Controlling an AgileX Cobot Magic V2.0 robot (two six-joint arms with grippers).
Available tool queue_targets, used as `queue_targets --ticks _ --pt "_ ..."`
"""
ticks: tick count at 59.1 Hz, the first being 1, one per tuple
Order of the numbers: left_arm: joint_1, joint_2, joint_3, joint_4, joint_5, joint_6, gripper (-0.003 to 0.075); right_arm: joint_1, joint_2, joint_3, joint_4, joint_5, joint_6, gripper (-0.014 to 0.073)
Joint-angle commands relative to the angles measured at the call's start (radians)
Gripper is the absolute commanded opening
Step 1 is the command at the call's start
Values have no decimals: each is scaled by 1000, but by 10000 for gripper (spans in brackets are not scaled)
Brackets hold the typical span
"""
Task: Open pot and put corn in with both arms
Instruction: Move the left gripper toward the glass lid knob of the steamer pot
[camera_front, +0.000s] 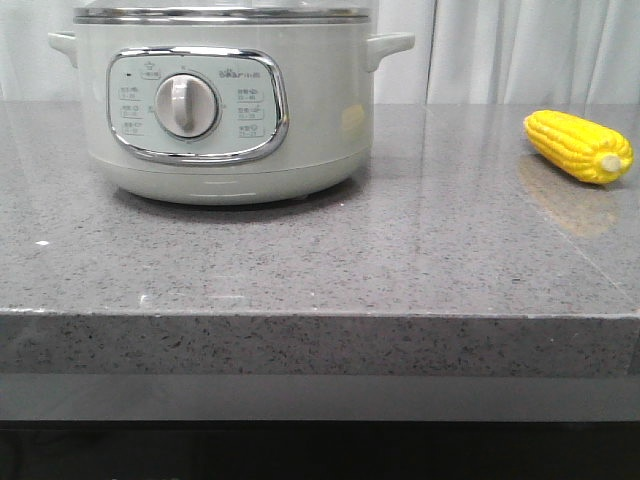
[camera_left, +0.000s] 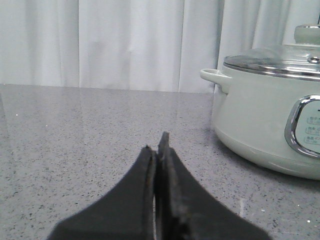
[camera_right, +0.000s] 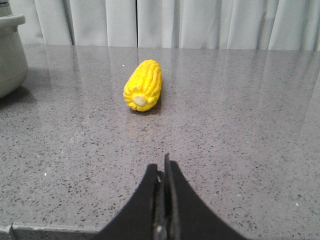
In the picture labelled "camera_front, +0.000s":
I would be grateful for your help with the glass pot lid steel rim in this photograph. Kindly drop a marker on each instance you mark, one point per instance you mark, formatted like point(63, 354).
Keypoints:
point(222, 12)

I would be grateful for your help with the white curtain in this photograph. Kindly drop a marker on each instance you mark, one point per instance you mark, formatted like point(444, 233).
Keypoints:
point(466, 52)

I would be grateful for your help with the pale green electric cooking pot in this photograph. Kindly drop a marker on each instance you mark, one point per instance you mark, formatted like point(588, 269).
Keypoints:
point(226, 113)

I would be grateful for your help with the yellow corn cob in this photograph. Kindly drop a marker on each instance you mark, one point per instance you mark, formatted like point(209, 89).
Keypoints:
point(587, 151)

